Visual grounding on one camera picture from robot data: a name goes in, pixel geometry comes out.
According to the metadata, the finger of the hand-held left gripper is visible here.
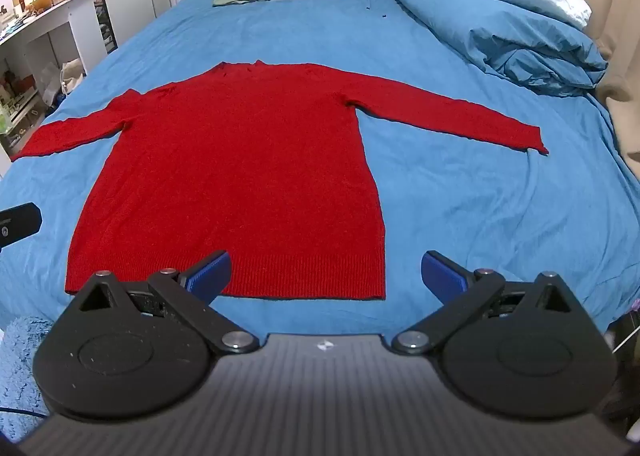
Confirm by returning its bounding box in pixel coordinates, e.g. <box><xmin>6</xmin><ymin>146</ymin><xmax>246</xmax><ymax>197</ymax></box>
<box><xmin>0</xmin><ymin>203</ymin><xmax>42</xmax><ymax>252</ymax></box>

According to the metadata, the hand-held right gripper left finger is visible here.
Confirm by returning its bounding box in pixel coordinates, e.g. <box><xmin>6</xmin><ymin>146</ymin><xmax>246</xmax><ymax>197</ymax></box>
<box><xmin>67</xmin><ymin>250</ymin><xmax>260</xmax><ymax>356</ymax></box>

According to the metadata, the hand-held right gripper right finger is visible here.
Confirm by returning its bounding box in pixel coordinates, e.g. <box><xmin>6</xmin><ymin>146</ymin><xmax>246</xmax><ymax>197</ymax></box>
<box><xmin>391</xmin><ymin>250</ymin><xmax>577</xmax><ymax>356</ymax></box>

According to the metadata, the red knit sweater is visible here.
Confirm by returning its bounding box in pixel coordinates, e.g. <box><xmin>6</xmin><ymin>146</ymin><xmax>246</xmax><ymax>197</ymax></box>
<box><xmin>11</xmin><ymin>60</ymin><xmax>550</xmax><ymax>301</ymax></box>

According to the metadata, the blue bed sheet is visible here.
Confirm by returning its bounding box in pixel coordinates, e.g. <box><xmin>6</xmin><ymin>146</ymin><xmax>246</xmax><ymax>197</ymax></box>
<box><xmin>0</xmin><ymin>0</ymin><xmax>640</xmax><ymax>337</ymax></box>

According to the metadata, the fluffy blue rug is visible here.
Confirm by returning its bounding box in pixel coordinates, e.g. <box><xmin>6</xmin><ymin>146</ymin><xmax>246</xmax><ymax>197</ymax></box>
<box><xmin>0</xmin><ymin>316</ymin><xmax>56</xmax><ymax>442</ymax></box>

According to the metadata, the beige cloth bag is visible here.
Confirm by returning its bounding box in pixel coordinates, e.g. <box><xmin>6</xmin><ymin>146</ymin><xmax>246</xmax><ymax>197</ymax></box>
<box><xmin>60</xmin><ymin>58</ymin><xmax>86</xmax><ymax>96</ymax></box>

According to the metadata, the white desk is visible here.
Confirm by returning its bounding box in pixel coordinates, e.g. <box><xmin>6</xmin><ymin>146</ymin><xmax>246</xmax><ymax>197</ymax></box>
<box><xmin>0</xmin><ymin>0</ymin><xmax>107</xmax><ymax>157</ymax></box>

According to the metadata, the blue pillow roll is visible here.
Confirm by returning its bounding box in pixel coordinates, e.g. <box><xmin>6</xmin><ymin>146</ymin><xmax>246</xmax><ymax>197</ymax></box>
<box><xmin>389</xmin><ymin>0</ymin><xmax>609</xmax><ymax>98</ymax></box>

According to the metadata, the beige curtain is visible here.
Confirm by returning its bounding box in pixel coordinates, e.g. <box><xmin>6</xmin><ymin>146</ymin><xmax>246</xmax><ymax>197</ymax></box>
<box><xmin>487</xmin><ymin>0</ymin><xmax>640</xmax><ymax>157</ymax></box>

